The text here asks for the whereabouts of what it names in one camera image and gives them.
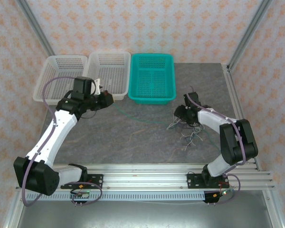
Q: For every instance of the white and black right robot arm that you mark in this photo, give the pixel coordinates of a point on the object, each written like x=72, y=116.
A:
x=211, y=117

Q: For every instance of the white perforated plastic basket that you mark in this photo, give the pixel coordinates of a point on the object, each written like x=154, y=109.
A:
x=61, y=64
x=111, y=69

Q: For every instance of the teal perforated plastic basket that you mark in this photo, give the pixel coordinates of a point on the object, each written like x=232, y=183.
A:
x=152, y=78

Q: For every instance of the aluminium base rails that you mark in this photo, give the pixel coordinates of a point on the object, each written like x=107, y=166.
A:
x=145, y=177

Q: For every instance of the small circuit board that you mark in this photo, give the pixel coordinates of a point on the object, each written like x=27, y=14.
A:
x=82, y=194
x=224, y=192

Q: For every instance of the grey metal lower shelf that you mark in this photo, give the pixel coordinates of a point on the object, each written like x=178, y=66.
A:
x=142, y=216

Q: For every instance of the aluminium side rail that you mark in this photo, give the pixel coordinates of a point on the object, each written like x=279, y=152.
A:
x=235, y=95

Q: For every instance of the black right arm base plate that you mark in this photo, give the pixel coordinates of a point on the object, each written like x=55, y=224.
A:
x=192, y=180

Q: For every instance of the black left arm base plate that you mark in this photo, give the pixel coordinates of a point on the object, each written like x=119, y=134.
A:
x=95, y=180

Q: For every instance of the aluminium upright post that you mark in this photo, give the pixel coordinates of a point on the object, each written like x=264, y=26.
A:
x=35, y=26
x=250, y=31

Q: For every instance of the aluminium frame leg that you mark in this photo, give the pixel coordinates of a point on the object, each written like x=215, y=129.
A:
x=13, y=211
x=276, y=211

